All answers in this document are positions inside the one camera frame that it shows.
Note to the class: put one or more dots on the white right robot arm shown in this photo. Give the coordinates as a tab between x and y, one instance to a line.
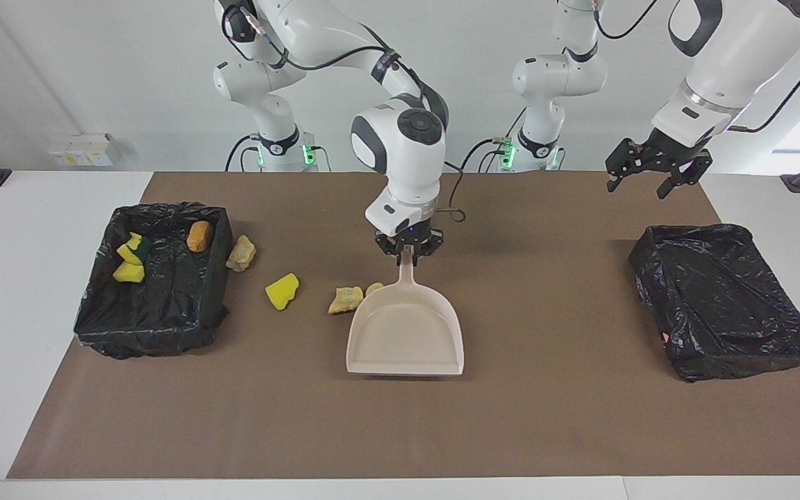
407	160

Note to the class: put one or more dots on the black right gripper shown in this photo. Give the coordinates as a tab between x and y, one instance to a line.
410	237

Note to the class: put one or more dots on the black bag lined bin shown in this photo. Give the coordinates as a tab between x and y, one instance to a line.
719	305
171	305

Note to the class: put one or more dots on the white wall socket box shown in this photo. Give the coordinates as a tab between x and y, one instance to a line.
80	149

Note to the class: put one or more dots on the pale foam chunk orange side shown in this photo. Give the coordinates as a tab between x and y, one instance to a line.
242	254

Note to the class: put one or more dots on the beige plastic dustpan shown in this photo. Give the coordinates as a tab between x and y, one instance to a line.
407	333

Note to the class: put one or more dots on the large yellow sponge chunk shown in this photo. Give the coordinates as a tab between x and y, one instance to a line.
282	293

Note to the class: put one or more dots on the yellow green sponge piece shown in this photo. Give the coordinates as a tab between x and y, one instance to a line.
131	250

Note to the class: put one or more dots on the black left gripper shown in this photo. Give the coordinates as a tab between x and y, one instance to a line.
671	153

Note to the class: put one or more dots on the small yellow sponge piece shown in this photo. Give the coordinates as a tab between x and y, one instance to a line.
128	273

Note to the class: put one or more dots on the brown sponge piece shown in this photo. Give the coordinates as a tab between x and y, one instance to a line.
199	237

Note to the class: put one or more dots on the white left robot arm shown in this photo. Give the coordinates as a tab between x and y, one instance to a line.
740	55

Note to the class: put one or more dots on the brown paper table mat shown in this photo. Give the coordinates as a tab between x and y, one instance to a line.
400	430

